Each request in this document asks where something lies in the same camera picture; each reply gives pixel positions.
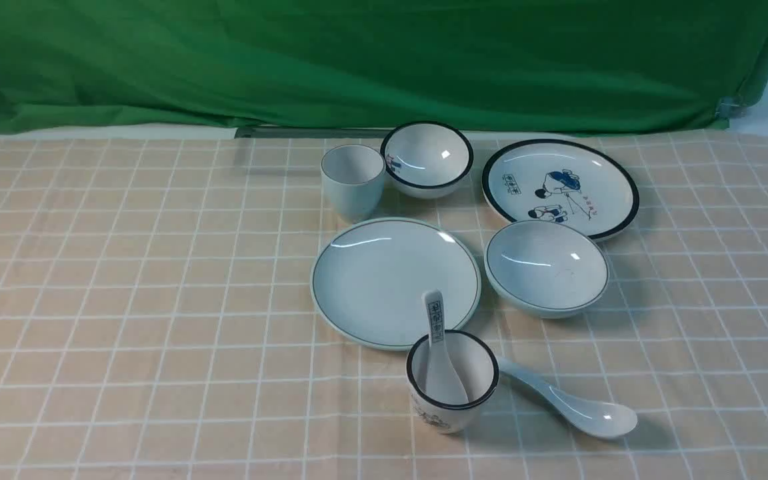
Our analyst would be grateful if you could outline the pale blue cup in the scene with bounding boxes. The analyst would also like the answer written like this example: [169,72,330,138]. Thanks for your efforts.
[321,145,386,223]

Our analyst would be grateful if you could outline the pale blue bowl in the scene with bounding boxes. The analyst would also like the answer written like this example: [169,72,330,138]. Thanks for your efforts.
[484,221,609,319]

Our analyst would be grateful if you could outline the pale blue ceramic spoon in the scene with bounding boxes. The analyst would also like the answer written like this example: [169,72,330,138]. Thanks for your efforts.
[496,357,638,439]

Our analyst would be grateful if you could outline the checkered beige tablecloth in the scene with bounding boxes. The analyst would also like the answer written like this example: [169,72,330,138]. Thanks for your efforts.
[0,130,768,479]

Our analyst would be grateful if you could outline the green backdrop cloth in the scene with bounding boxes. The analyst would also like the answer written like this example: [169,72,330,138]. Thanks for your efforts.
[0,1,768,135]

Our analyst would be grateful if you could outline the pale blue plate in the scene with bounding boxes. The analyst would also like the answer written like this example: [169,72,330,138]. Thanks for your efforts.
[310,217,482,351]

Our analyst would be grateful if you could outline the white spoon with characters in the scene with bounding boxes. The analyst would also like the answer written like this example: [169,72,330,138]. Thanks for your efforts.
[423,291,467,406]

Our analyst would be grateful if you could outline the black-rimmed illustrated cup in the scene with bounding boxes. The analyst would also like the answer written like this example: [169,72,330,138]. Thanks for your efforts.
[405,330,500,435]

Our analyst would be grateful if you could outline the small black-rimmed white bowl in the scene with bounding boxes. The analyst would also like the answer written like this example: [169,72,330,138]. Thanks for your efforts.
[380,121,473,199]

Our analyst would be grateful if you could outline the black-rimmed illustrated plate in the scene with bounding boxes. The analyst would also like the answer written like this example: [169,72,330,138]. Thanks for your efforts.
[481,139,641,242]

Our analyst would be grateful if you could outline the metal clamp on backdrop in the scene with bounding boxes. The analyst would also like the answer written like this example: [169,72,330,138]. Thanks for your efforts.
[714,97,747,121]

